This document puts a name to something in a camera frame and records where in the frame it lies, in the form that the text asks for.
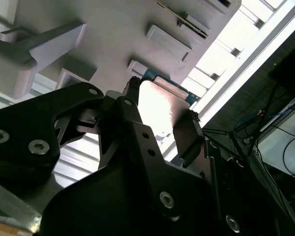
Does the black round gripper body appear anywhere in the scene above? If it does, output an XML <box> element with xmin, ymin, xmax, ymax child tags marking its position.
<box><xmin>39</xmin><ymin>157</ymin><xmax>222</xmax><ymax>236</ymax></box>

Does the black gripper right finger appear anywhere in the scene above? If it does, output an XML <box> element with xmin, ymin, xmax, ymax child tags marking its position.
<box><xmin>173</xmin><ymin>110</ymin><xmax>244</xmax><ymax>236</ymax></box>

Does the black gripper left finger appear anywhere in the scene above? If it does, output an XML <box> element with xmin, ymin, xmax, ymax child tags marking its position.
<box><xmin>0</xmin><ymin>77</ymin><xmax>184</xmax><ymax>220</ymax></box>

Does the silver CPU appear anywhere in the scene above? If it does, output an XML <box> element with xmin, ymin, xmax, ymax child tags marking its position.
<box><xmin>137</xmin><ymin>68</ymin><xmax>200</xmax><ymax>138</ymax></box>

